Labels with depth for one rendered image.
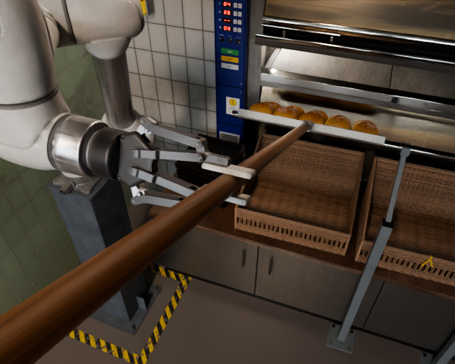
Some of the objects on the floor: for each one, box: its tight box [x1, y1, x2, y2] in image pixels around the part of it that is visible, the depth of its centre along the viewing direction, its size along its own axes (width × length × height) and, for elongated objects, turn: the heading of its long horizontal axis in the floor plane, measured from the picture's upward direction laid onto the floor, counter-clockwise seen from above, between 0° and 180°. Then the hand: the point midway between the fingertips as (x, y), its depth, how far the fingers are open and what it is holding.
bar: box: [232, 110, 455, 364], centre depth 188 cm, size 31×127×118 cm, turn 70°
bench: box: [148, 168, 455, 364], centre depth 219 cm, size 56×242×58 cm, turn 70°
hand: (227, 181), depth 55 cm, fingers closed on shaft, 3 cm apart
